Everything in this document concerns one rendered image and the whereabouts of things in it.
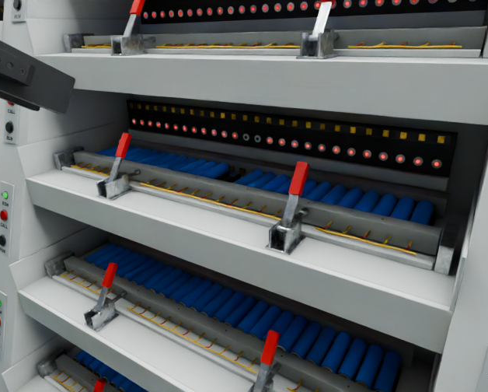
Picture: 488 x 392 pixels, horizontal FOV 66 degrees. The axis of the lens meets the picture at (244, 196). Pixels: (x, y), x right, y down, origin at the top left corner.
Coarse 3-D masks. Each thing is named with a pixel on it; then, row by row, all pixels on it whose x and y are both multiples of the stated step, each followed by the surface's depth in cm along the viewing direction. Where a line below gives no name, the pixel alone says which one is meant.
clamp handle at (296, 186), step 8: (296, 168) 39; (304, 168) 39; (296, 176) 39; (304, 176) 39; (296, 184) 39; (304, 184) 39; (288, 192) 39; (296, 192) 39; (288, 200) 39; (296, 200) 39; (288, 208) 39; (288, 216) 39; (288, 224) 38
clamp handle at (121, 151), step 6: (120, 138) 53; (126, 138) 52; (120, 144) 52; (126, 144) 52; (120, 150) 52; (126, 150) 52; (120, 156) 52; (114, 162) 52; (120, 162) 52; (114, 168) 52; (114, 174) 52; (108, 180) 52
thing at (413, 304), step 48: (48, 144) 62; (96, 144) 70; (192, 144) 64; (48, 192) 57; (96, 192) 54; (144, 240) 48; (192, 240) 43; (240, 240) 40; (288, 288) 38; (336, 288) 35; (384, 288) 32; (432, 288) 32; (432, 336) 31
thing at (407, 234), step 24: (96, 168) 61; (120, 168) 58; (144, 168) 55; (192, 192) 51; (216, 192) 49; (240, 192) 47; (264, 192) 46; (312, 216) 42; (336, 216) 41; (360, 216) 40; (384, 216) 39; (384, 240) 39; (408, 240) 37; (432, 240) 36
